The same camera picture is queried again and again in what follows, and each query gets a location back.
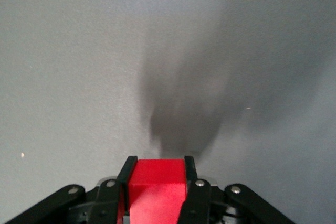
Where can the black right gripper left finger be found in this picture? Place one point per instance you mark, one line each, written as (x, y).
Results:
(110, 197)

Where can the red cube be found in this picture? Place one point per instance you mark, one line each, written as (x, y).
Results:
(157, 187)

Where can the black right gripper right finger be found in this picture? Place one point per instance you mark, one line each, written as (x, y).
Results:
(202, 197)

